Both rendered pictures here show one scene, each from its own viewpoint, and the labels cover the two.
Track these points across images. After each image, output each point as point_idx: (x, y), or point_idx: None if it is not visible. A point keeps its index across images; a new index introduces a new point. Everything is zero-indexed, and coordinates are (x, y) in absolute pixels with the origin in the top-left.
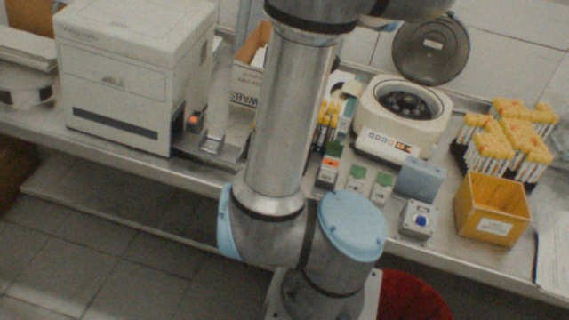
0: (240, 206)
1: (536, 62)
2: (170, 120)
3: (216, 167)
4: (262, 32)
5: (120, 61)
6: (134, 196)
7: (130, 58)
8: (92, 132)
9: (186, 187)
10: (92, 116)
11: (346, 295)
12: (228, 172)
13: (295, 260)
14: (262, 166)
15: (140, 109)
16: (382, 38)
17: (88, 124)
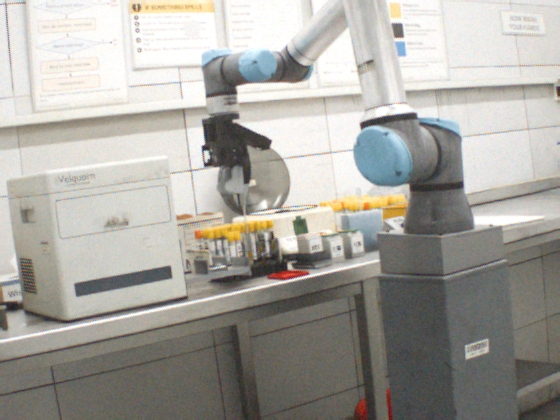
0: (394, 118)
1: (318, 171)
2: (179, 242)
3: (229, 288)
4: None
5: (121, 192)
6: None
7: (130, 182)
8: (99, 309)
9: (226, 309)
10: (97, 285)
11: (463, 184)
12: (242, 285)
13: (436, 152)
14: (390, 80)
15: (149, 244)
16: (199, 204)
17: (94, 299)
